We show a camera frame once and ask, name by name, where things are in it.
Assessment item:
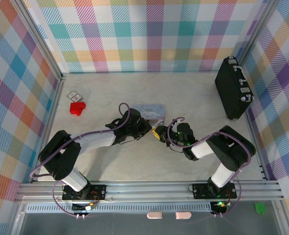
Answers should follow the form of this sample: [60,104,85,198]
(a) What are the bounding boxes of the light blue printed pouch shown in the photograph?
[131,103,167,125]

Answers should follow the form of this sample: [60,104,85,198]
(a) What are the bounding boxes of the red plastic block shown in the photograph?
[69,101,87,116]

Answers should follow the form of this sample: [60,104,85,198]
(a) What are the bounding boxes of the small printed card packet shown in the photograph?
[67,91,83,101]

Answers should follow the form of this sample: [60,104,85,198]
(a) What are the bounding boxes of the black briefcase silver latches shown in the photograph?
[214,56,255,120]

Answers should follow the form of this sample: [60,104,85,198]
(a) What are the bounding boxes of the pink rounded pad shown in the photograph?
[146,211,163,219]
[175,211,192,219]

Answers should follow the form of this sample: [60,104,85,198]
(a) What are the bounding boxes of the small controller board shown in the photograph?
[210,200,230,212]
[72,202,99,212]

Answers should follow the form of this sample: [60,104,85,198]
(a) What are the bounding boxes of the green plastic block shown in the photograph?
[255,202,266,215]

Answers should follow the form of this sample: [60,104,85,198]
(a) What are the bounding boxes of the horizontal aluminium base rail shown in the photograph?
[16,180,284,204]

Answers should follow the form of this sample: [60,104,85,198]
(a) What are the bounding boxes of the slotted grey cable duct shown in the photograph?
[25,204,213,212]

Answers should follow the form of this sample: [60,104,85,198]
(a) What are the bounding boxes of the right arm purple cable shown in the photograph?
[167,117,254,218]

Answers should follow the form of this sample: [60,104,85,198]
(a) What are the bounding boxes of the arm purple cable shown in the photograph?
[167,117,254,218]
[29,102,132,218]

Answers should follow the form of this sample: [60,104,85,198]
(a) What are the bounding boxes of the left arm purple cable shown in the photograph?
[29,102,132,218]

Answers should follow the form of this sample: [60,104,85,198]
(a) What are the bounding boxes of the aluminium frame post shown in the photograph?
[236,0,281,65]
[11,0,64,81]

